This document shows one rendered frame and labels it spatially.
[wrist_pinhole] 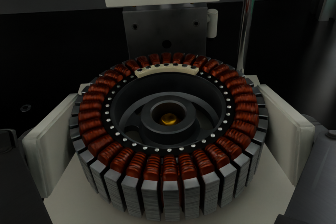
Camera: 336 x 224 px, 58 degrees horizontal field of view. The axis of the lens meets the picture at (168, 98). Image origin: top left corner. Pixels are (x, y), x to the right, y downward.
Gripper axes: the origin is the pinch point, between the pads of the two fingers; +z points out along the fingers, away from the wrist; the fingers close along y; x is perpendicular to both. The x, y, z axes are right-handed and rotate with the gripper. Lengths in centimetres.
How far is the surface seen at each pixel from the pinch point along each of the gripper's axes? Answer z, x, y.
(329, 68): 10.6, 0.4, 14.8
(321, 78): 9.2, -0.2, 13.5
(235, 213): -3.0, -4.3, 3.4
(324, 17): 18.6, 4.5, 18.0
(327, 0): 17.8, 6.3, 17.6
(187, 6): 11.0, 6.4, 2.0
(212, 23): 12.4, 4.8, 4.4
